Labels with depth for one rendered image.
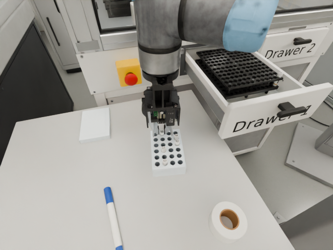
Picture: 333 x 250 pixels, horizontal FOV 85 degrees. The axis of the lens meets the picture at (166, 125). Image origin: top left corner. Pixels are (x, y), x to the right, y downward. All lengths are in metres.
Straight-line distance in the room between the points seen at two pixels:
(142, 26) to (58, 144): 0.44
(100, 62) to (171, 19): 0.39
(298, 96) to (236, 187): 0.26
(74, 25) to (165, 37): 0.34
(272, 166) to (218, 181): 1.11
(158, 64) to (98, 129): 0.34
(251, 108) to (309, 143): 1.39
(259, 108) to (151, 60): 0.28
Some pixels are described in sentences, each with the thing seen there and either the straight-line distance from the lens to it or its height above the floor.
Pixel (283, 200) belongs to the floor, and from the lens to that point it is 1.48.
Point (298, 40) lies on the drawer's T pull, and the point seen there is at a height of 0.91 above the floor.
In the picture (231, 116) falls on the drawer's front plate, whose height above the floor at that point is 0.90.
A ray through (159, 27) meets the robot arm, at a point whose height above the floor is 1.10.
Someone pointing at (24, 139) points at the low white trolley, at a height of 0.76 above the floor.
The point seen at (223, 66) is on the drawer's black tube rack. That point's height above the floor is 0.90.
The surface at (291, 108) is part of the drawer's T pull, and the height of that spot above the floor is 0.91.
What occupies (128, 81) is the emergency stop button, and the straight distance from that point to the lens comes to 0.58.
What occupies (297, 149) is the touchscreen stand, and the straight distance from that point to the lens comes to 1.74.
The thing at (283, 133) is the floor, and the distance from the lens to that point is 1.85.
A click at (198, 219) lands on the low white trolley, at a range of 0.45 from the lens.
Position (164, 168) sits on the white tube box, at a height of 0.80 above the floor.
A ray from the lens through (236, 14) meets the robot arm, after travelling 0.26.
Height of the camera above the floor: 1.19
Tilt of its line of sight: 47 degrees down
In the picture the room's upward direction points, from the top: straight up
